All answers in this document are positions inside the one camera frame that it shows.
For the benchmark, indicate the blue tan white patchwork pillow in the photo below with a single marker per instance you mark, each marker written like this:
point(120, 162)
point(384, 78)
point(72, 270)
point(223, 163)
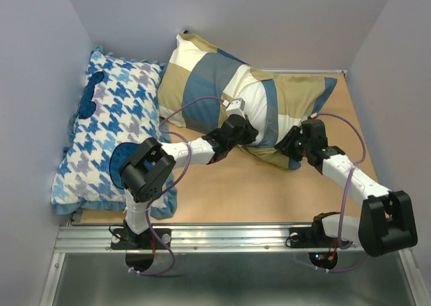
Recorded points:
point(199, 75)

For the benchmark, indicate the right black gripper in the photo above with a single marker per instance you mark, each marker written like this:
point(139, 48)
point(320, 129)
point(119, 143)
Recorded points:
point(286, 143)

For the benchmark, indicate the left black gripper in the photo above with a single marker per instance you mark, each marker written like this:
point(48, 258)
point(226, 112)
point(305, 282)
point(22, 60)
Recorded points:
point(250, 133)

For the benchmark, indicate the aluminium table frame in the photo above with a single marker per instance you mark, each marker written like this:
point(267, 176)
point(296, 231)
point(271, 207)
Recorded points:
point(240, 189)

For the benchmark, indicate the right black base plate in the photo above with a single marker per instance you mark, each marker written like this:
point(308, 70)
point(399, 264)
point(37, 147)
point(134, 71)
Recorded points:
point(307, 237)

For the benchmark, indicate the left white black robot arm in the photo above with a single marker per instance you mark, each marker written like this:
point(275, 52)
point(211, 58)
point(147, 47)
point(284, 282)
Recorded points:
point(142, 169)

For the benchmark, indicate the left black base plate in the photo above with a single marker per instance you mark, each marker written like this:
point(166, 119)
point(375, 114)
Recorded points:
point(121, 240)

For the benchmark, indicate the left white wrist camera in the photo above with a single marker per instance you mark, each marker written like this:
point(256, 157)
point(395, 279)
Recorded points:
point(234, 107)

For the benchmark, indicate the aluminium mounting rail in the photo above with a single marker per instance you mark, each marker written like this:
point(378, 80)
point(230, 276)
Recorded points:
point(192, 238)

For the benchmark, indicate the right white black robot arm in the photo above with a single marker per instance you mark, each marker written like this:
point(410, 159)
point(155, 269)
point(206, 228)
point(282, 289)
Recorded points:
point(386, 222)

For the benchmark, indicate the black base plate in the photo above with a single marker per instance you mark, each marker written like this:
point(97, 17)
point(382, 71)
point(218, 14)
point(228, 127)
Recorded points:
point(121, 240)
point(307, 237)

